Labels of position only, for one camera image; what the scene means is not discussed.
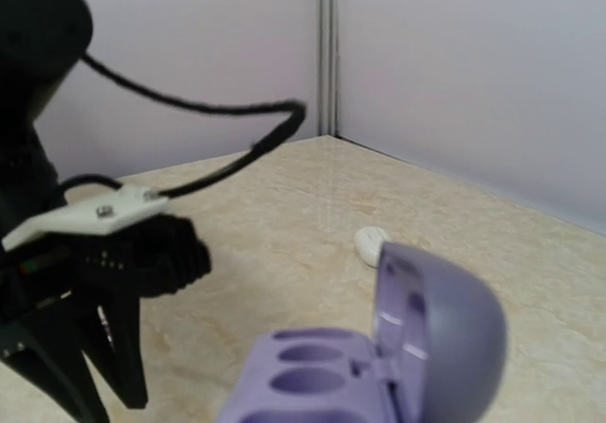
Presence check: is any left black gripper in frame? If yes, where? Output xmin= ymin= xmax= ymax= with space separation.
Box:
xmin=1 ymin=215 xmax=211 ymax=422

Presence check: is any white earbud charging case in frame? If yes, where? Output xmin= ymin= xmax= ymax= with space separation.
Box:
xmin=353 ymin=226 xmax=391 ymax=268

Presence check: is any blue-grey earbud charging case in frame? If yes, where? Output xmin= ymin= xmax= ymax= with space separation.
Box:
xmin=218 ymin=243 xmax=508 ymax=422

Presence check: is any purple earbud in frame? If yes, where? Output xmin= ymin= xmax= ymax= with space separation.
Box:
xmin=97 ymin=306 xmax=116 ymax=351

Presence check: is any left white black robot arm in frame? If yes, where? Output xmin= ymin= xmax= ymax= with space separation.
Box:
xmin=1 ymin=0 xmax=211 ymax=422

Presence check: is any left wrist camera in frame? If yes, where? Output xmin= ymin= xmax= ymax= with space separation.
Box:
xmin=2 ymin=185 xmax=169 ymax=252

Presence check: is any left aluminium frame post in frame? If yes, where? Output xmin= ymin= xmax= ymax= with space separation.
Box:
xmin=316 ymin=0 xmax=339 ymax=137

